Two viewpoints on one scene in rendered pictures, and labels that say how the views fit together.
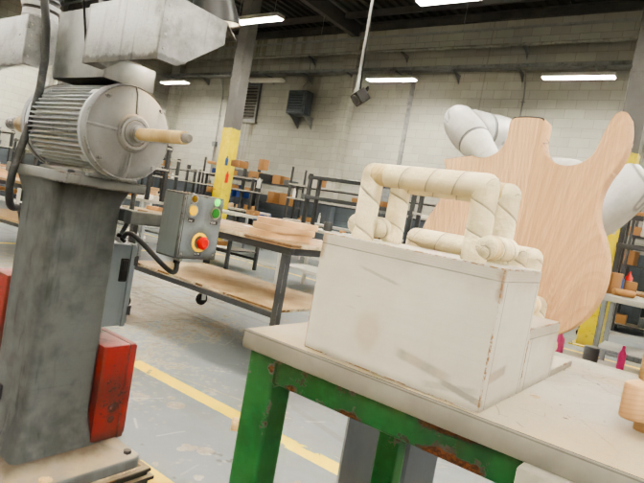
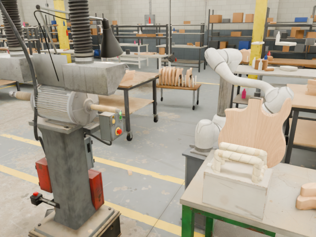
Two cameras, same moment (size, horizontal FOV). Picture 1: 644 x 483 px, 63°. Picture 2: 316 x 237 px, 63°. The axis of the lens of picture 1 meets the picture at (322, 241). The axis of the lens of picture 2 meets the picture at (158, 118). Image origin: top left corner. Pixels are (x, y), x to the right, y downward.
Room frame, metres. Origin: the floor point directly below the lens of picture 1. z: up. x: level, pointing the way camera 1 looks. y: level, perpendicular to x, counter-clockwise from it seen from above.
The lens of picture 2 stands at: (-0.20, 0.36, 1.74)
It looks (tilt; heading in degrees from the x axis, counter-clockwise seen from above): 20 degrees down; 351
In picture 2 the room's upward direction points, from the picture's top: 1 degrees counter-clockwise
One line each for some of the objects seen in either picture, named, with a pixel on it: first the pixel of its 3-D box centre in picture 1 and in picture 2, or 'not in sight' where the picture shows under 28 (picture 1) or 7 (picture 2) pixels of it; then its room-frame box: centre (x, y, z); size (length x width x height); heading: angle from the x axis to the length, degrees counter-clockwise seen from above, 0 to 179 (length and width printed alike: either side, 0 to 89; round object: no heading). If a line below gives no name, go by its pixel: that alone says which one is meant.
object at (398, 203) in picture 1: (396, 213); (222, 154); (0.82, -0.11, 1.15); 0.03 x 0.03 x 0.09
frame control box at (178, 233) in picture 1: (169, 230); (102, 128); (1.66, 0.48, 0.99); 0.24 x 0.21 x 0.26; 54
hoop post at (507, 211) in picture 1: (502, 229); (259, 162); (0.71, -0.24, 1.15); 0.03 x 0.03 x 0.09
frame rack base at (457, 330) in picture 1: (418, 310); (235, 186); (0.74, -0.15, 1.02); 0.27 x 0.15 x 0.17; 53
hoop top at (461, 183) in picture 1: (425, 179); (237, 157); (0.70, -0.12, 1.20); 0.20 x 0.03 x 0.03; 52
